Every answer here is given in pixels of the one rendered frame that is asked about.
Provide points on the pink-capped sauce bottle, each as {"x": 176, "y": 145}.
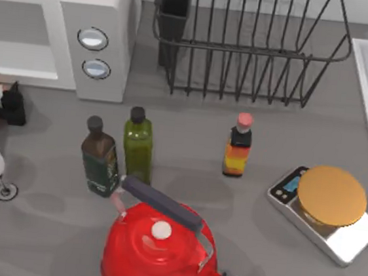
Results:
{"x": 237, "y": 153}

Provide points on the green bottle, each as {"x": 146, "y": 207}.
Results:
{"x": 137, "y": 149}

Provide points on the black utensil cup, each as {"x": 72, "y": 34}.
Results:
{"x": 174, "y": 15}

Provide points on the pale microwave oven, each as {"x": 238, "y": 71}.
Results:
{"x": 98, "y": 10}

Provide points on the large round microwave knob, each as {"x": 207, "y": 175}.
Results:
{"x": 92, "y": 38}

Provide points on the red kettle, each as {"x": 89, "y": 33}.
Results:
{"x": 158, "y": 257}

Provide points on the silver kitchen scale, gold plate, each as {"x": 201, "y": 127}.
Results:
{"x": 331, "y": 196}

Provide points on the small round microwave knob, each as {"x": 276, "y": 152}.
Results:
{"x": 96, "y": 68}

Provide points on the dark olive oil bottle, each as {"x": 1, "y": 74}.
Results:
{"x": 99, "y": 162}

